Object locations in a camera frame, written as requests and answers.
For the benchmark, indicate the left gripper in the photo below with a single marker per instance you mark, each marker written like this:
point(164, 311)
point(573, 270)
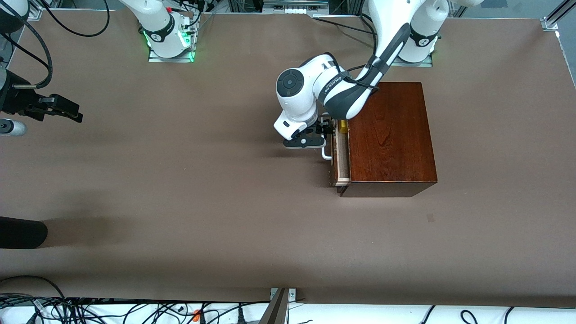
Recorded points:
point(326, 126)

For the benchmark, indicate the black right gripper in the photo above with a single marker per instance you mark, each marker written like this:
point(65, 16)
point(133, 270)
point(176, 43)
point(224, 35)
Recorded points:
point(18, 102)

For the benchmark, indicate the yellow block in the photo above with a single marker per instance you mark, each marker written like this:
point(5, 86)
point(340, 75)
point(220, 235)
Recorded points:
point(343, 128)

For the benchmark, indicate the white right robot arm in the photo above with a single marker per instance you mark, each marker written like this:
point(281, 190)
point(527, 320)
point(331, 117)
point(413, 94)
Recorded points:
point(157, 18)

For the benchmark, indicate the dark brown wooden cabinet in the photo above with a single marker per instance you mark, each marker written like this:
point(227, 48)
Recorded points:
point(391, 139)

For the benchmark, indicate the white power strip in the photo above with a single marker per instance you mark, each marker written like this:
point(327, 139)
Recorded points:
point(294, 10)

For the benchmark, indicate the black rounded cylinder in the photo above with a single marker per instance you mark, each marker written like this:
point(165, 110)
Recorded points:
point(22, 232)

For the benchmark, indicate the grey aluminium profile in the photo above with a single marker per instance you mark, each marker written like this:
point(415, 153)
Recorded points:
point(275, 310)

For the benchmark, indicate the orange plug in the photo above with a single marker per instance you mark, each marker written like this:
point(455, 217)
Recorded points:
point(196, 315)

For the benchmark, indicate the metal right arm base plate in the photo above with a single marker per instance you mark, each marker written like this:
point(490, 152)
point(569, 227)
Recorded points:
point(173, 58)

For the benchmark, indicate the silver table corner bracket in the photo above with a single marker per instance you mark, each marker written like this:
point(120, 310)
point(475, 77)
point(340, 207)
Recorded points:
point(550, 24)

